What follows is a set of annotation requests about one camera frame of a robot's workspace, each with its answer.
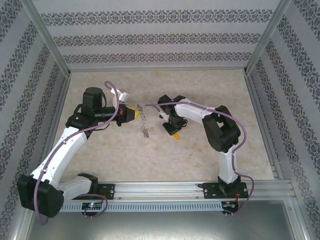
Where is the silver chain necklace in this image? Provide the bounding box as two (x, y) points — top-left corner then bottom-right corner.
(136, 103), (151, 139)

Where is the left circuit board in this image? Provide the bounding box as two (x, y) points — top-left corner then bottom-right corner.
(81, 202), (106, 211)

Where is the circuit board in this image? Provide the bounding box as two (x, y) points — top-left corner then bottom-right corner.
(221, 201), (240, 210)
(81, 202), (106, 211)

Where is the right circuit board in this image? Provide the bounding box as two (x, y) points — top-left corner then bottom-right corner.
(221, 201), (240, 210)

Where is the sheet metal panel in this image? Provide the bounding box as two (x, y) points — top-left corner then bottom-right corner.
(14, 199), (307, 240)

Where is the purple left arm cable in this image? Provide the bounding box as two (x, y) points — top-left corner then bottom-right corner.
(34, 80), (120, 226)

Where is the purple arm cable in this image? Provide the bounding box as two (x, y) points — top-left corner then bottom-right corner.
(34, 80), (120, 226)
(145, 101), (256, 217)

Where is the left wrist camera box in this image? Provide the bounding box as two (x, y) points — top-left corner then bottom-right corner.
(110, 87), (130, 111)

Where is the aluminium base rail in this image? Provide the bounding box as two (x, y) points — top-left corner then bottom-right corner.
(23, 180), (295, 201)

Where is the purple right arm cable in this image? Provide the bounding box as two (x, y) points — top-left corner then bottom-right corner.
(145, 101), (256, 217)

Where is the aluminium frame post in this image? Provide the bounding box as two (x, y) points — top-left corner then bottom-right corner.
(21, 0), (72, 76)
(244, 0), (292, 75)

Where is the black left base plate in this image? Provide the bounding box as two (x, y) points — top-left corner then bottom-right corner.
(69, 183), (116, 201)

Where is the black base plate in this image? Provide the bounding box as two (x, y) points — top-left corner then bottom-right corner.
(69, 183), (116, 201)
(202, 182), (248, 200)

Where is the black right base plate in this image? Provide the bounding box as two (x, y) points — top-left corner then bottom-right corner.
(202, 182), (248, 200)

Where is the grey slotted cable duct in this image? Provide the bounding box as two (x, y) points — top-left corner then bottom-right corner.
(59, 201), (223, 213)

